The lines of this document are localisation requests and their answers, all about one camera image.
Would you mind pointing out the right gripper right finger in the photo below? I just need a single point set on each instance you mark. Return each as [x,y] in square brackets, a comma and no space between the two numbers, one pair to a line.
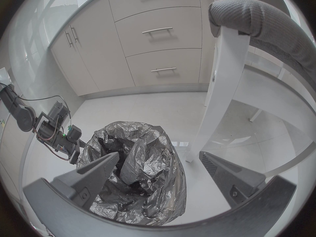
[229,179]

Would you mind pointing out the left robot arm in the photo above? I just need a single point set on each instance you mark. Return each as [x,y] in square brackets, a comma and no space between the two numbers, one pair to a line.
[23,113]

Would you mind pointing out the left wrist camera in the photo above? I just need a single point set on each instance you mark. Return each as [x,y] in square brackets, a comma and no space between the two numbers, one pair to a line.
[74,133]

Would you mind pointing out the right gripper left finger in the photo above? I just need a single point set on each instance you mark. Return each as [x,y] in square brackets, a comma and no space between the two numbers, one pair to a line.
[93,174]

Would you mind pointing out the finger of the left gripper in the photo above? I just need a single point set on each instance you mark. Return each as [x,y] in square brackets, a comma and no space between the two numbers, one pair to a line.
[82,143]

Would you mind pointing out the black plastic bag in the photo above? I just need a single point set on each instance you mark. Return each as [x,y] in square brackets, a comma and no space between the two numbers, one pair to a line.
[150,157]

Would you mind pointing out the white chair with grey backrest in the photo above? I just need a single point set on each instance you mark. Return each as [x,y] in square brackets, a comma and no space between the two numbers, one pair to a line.
[229,58]

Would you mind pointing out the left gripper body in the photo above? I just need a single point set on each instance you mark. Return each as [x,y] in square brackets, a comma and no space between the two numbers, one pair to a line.
[64,147]

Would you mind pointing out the beige cabinet with drawers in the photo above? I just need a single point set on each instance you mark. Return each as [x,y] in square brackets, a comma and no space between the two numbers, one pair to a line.
[160,16]

